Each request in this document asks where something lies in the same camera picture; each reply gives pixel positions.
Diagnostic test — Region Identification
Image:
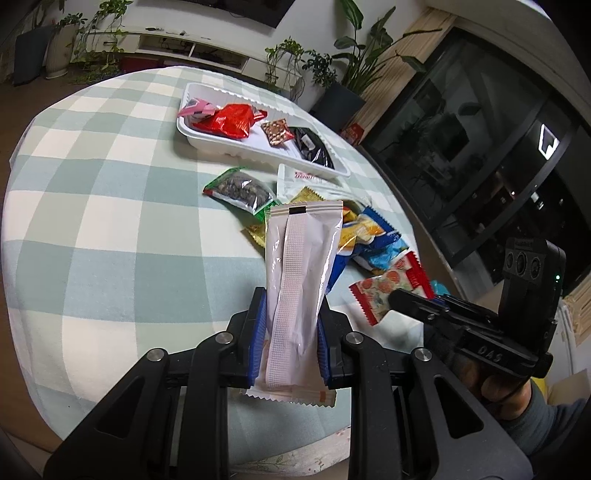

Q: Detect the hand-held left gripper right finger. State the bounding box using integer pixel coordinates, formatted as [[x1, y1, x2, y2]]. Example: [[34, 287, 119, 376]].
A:
[[316, 295, 532, 480]]

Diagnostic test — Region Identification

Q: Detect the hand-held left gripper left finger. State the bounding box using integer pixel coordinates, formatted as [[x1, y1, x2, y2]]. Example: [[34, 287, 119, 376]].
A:
[[44, 286, 269, 480]]

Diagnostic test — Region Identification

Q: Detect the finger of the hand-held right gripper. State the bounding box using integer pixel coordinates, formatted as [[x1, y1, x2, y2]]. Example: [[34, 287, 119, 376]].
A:
[[388, 287, 469, 335], [434, 295, 502, 326]]

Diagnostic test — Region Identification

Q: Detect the red white fruit-print packet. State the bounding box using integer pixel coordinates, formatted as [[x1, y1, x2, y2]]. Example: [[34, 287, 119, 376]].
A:
[[348, 251, 435, 326]]

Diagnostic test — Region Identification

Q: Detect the light blue snack packet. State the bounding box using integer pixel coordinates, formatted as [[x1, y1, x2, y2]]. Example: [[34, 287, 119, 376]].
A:
[[353, 237, 409, 271]]

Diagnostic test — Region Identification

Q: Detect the long white pink packet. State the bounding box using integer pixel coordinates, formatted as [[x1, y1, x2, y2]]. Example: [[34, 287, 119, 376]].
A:
[[245, 200, 345, 408]]

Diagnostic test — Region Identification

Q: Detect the dark blue chips packet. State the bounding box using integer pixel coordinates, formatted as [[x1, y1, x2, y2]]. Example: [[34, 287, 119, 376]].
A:
[[325, 205, 402, 294]]

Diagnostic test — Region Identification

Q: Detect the gold snack packet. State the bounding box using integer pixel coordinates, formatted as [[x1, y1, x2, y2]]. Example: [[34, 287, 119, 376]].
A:
[[244, 220, 269, 250]]

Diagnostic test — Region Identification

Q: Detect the green nut packet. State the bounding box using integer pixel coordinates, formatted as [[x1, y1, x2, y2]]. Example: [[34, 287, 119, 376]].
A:
[[203, 167, 280, 216]]

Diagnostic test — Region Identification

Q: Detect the yellow orange snack packet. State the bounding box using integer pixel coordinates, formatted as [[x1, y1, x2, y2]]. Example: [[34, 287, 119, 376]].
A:
[[288, 186, 324, 205]]

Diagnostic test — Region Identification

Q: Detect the white packet with red label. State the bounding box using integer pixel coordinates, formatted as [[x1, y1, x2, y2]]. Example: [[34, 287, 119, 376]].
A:
[[276, 163, 370, 206]]

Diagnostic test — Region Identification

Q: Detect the black snack packet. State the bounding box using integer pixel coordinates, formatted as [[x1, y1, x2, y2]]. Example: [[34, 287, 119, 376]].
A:
[[288, 127, 335, 169]]

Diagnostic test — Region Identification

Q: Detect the white plastic tray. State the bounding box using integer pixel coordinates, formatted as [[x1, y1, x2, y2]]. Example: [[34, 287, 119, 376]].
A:
[[177, 82, 352, 178]]

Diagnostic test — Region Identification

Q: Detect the brown patterned snack packet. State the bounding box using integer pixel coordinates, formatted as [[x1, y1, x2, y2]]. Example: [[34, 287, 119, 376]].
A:
[[260, 119, 295, 146]]

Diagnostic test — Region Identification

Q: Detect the red snack packet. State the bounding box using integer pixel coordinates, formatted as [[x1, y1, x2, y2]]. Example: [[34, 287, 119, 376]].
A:
[[191, 104, 267, 139]]

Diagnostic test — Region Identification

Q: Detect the pink snack packet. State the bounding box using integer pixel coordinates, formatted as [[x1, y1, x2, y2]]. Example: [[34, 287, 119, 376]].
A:
[[178, 96, 215, 123]]

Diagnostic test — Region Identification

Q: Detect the person's right forearm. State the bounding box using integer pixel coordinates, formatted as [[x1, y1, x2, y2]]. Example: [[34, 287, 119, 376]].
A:
[[501, 381, 591, 467]]

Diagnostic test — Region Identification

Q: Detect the person's right hand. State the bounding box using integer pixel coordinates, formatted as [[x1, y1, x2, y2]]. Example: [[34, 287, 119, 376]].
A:
[[455, 355, 532, 421]]

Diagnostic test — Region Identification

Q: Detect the floral cloth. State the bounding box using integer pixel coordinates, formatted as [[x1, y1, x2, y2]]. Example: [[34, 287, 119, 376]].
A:
[[231, 425, 356, 478]]

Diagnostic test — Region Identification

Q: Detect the glass sliding door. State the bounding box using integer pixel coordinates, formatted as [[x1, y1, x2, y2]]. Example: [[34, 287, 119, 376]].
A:
[[360, 25, 591, 296]]

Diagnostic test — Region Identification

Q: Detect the red paper bag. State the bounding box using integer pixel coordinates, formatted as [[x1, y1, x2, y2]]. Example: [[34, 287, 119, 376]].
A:
[[341, 122, 366, 147]]

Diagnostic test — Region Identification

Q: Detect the green white checked tablecloth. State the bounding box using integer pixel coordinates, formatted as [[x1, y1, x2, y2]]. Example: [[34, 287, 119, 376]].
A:
[[0, 65, 444, 467]]

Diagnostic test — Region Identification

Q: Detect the large-leaf plant in square pot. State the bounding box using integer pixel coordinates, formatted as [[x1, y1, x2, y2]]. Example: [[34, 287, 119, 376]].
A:
[[308, 0, 444, 132]]

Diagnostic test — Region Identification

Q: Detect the bushy plant in tall pot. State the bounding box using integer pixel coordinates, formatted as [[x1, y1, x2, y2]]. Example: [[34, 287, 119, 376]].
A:
[[301, 50, 340, 90]]

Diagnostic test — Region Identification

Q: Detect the hanging pothos plant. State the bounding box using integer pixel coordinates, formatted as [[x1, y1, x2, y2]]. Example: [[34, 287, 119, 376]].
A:
[[264, 38, 306, 100]]

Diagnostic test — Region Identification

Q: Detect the white television cabinet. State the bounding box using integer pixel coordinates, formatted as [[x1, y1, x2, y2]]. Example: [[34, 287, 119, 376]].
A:
[[81, 30, 278, 77]]

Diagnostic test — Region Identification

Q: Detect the trailing vine plant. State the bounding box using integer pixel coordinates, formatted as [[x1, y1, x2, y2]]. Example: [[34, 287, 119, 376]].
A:
[[69, 0, 134, 84]]

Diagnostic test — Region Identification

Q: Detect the small plant in white pot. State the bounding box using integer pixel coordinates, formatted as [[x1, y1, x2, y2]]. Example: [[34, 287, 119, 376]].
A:
[[45, 13, 88, 80]]

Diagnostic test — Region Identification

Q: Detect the leafy tree in dark pot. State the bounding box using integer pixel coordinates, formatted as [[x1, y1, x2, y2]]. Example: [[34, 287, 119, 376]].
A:
[[13, 0, 56, 86]]

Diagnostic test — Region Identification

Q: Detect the wall television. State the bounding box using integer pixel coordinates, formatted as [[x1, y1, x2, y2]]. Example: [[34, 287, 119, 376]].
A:
[[203, 0, 298, 29]]

